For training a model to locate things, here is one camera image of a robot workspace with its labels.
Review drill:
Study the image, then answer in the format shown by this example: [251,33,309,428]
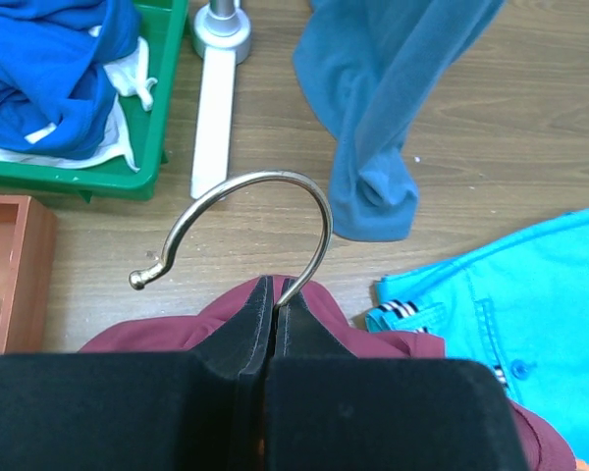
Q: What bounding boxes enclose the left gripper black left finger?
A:
[190,276,274,381]

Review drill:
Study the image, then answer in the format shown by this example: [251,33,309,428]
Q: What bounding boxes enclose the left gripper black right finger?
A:
[273,282,355,359]

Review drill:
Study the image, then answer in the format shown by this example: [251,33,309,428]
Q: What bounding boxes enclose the orange plastic hanger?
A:
[128,169,335,309]

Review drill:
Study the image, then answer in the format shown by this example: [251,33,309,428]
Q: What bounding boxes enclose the grey-blue tank top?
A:
[293,0,503,241]

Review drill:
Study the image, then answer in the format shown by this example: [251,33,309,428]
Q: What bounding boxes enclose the left rack foot white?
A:
[189,47,237,199]

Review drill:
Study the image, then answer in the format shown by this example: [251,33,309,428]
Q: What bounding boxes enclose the turquoise folded shorts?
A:
[365,209,589,463]

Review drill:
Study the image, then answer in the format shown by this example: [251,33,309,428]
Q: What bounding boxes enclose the orange compartment organizer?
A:
[0,195,57,354]

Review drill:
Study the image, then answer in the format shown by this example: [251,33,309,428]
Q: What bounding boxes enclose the white cloth in tray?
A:
[0,36,158,173]

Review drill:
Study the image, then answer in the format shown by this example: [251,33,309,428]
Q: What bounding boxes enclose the left rack pole silver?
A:
[192,0,251,64]

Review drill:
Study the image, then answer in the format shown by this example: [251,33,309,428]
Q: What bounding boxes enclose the blue shirt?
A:
[0,1,141,161]

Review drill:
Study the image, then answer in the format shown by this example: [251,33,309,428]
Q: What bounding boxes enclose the green plastic tray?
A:
[0,1,187,201]

